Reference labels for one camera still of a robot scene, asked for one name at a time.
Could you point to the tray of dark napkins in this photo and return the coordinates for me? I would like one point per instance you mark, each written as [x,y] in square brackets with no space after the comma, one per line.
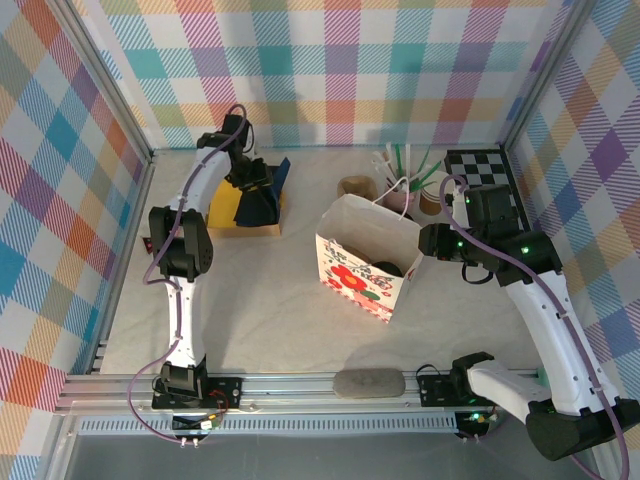
[257,210]

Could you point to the black plastic cup lid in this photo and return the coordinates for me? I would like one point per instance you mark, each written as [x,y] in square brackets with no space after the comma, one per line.
[387,268]

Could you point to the white paper bag flower print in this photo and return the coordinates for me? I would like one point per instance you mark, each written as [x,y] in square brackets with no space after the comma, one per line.
[360,295]

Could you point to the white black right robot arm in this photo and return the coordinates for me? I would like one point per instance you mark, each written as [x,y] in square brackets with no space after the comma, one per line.
[545,320]

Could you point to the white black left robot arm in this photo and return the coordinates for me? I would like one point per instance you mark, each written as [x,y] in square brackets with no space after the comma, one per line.
[185,320]

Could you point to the blue cloth napkin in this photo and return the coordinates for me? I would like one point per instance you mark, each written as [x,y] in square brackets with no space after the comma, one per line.
[282,175]

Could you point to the yellow cloth napkin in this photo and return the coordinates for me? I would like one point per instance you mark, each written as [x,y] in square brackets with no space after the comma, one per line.
[222,205]

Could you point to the flat cardboard napkin box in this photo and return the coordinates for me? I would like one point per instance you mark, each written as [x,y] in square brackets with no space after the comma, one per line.
[250,232]

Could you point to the black grey chessboard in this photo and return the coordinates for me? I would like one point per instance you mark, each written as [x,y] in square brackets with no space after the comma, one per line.
[485,165]

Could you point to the stacked brown paper cups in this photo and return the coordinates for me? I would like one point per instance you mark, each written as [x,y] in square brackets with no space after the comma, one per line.
[430,205]

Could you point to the green plastic straw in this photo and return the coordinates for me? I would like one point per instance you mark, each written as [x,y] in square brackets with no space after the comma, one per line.
[421,164]
[398,160]
[432,172]

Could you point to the red black triangle piece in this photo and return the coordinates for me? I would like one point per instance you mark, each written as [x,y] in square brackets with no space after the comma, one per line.
[147,245]

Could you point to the mint green alarm clock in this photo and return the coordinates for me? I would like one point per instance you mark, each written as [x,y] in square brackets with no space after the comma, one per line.
[543,381]

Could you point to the pink straw holder cup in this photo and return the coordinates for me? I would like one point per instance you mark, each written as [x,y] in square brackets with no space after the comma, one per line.
[395,200]

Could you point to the small connector circuit board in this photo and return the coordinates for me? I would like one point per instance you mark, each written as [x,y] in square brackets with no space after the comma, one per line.
[477,420]
[200,425]

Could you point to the grey oval stone pad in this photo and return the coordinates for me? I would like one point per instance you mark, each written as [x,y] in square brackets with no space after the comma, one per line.
[367,384]

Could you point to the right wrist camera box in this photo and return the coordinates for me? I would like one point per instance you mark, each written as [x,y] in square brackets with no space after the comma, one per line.
[457,200]

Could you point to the aluminium side rail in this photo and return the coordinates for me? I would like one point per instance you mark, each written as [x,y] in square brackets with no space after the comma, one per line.
[140,195]

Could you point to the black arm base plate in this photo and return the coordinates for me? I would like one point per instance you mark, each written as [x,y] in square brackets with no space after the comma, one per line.
[435,390]
[225,392]

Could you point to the aluminium frame post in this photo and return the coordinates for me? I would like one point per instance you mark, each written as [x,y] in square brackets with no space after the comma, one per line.
[542,75]
[106,75]

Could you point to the aluminium frame rail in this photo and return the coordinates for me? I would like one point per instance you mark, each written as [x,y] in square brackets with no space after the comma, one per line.
[285,392]

